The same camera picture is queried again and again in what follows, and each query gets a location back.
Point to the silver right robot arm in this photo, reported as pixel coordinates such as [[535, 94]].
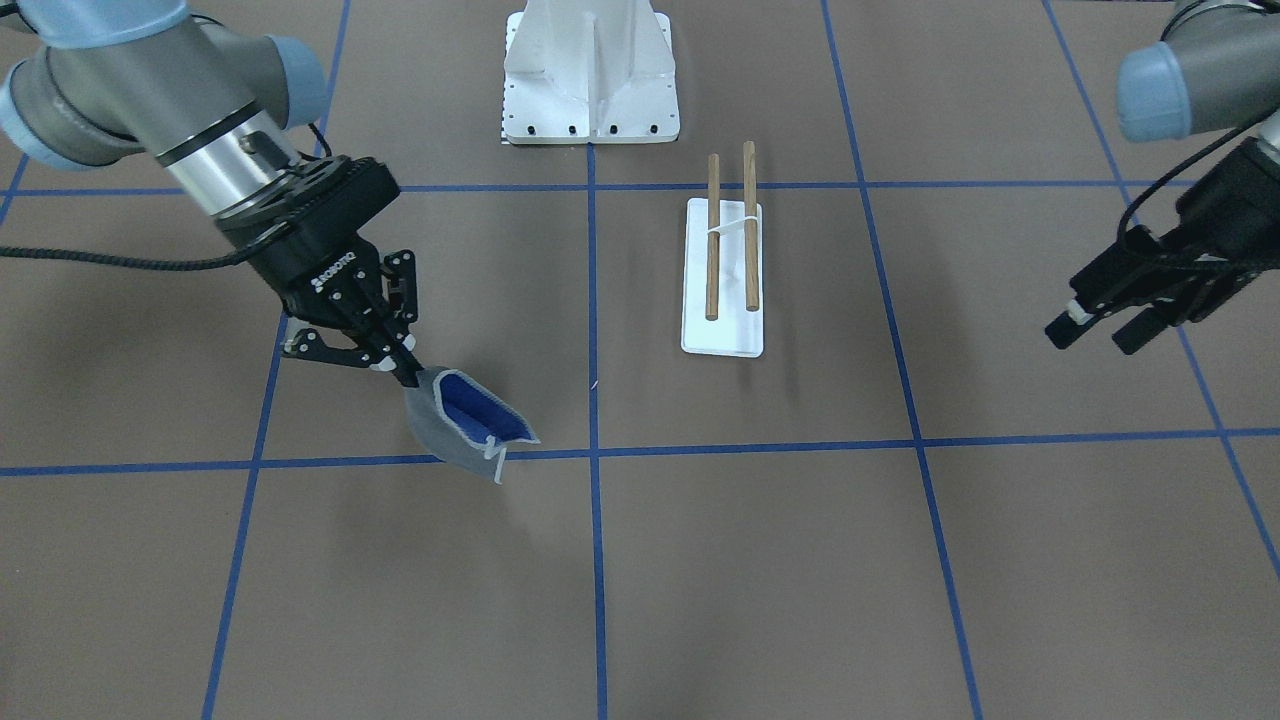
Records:
[[113, 78]]

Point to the white towel rack base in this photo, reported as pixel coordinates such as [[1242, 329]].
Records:
[[737, 331]]

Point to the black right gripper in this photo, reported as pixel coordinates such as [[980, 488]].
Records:
[[312, 268]]

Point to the blue grey microfibre towel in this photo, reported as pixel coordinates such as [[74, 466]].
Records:
[[464, 424]]

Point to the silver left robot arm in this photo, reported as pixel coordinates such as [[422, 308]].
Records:
[[1214, 68]]

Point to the wooden rack rod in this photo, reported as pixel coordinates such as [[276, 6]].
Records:
[[711, 308], [750, 229]]

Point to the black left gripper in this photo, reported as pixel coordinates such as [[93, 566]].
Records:
[[1128, 268]]

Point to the white pedestal column base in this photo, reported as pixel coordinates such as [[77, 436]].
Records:
[[579, 72]]

